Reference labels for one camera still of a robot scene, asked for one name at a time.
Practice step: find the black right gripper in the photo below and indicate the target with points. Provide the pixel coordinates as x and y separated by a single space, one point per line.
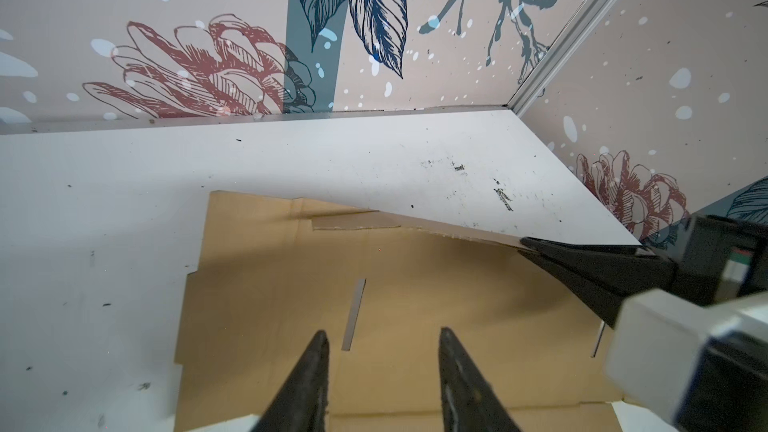
724 259

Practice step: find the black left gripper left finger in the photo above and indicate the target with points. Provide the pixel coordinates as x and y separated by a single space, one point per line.
301 403

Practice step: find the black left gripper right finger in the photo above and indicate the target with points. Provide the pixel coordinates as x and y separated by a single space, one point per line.
467 399

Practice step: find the brown cardboard paper box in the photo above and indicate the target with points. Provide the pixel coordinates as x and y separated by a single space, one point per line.
272 272

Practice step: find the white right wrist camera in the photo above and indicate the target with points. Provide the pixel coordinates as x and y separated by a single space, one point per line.
698 368

